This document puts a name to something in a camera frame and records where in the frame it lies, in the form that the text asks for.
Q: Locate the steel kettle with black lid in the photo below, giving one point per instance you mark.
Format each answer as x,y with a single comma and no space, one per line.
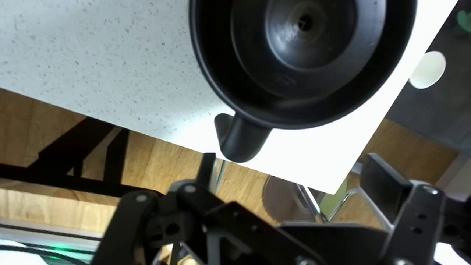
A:
294,64

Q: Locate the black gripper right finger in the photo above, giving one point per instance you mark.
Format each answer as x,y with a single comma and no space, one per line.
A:
414,213

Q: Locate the white paper cup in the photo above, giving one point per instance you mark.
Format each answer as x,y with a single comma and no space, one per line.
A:
429,71

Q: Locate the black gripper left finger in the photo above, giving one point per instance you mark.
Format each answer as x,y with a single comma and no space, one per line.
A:
146,222

